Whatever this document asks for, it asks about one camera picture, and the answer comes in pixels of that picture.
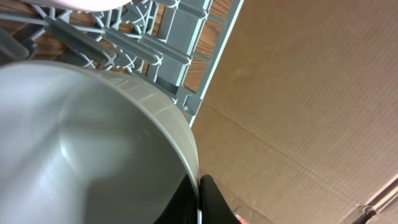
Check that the small pink bowl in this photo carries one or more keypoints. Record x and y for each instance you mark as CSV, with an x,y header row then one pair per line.
x,y
81,5

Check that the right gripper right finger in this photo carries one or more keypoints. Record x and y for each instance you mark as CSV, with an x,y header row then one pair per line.
x,y
214,207

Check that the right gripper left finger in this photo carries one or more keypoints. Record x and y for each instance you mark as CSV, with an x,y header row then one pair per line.
x,y
183,206

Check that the grey bowl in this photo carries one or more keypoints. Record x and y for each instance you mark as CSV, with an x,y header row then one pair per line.
x,y
88,146

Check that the grey dishwasher rack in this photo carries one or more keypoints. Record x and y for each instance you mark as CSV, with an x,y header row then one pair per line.
x,y
174,45

